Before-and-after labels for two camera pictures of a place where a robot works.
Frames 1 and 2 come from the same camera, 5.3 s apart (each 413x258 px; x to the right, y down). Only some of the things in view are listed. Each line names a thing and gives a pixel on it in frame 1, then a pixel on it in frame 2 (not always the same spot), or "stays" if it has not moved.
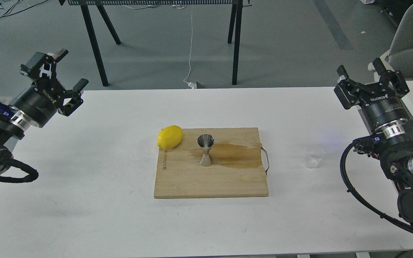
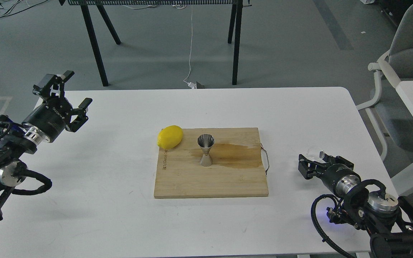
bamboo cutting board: (237, 170) stays
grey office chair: (412, 48) stays
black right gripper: (381, 106) -> (339, 176)
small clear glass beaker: (313, 157) stays
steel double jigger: (206, 141) stays
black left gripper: (39, 103) -> (50, 118)
